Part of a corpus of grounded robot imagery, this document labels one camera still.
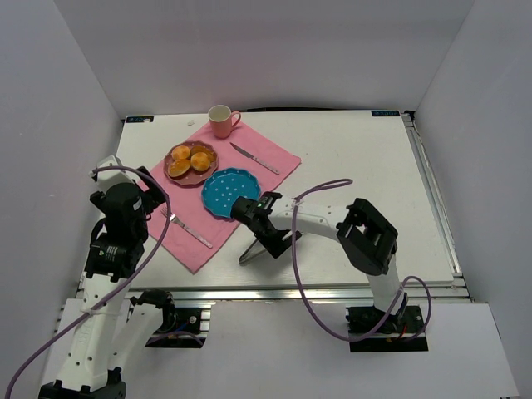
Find mauve polka dot plate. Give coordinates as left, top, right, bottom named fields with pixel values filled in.
left=163, top=140, right=219, bottom=186

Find sesame seed bun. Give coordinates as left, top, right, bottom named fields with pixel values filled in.
left=167, top=159, right=190, bottom=178

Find corner label sticker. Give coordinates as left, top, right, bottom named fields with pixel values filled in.
left=125, top=116, right=155, bottom=124
left=371, top=110, right=401, bottom=117

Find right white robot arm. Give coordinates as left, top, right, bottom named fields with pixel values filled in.
left=230, top=192, right=407, bottom=334

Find aluminium table frame rail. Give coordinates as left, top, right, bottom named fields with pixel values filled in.
left=62, top=108, right=470, bottom=311

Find fork with pink handle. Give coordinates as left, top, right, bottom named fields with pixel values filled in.
left=160, top=207, right=213, bottom=249

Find dark brown flat bread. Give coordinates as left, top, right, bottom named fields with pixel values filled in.
left=190, top=145, right=217, bottom=162

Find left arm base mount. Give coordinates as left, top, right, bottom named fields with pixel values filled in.
left=128, top=289, right=206, bottom=348

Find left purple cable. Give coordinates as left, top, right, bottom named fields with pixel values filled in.
left=6, top=165, right=174, bottom=399

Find blue polka dot plate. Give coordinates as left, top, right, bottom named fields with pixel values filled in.
left=201, top=168, right=261, bottom=219

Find knife with pink handle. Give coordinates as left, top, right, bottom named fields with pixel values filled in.
left=230, top=142, right=280, bottom=175

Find round bread roll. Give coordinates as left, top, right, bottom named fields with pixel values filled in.
left=190, top=152, right=211, bottom=172
left=170, top=145, right=191, bottom=160

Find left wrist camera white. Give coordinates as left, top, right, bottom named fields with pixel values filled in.
left=89, top=155, right=135, bottom=188

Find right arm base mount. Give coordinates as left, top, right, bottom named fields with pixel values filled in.
left=346, top=305, right=429, bottom=353

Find right corner label sticker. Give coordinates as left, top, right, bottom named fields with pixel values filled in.
left=371, top=110, right=401, bottom=117

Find left corner label sticker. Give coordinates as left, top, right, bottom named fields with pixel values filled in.
left=125, top=116, right=155, bottom=124

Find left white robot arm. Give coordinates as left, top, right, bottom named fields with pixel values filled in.
left=38, top=166, right=169, bottom=398

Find metal tongs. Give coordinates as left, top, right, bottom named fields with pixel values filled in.
left=239, top=239, right=272, bottom=266

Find pink mug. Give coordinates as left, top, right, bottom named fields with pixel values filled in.
left=208, top=105, right=242, bottom=139

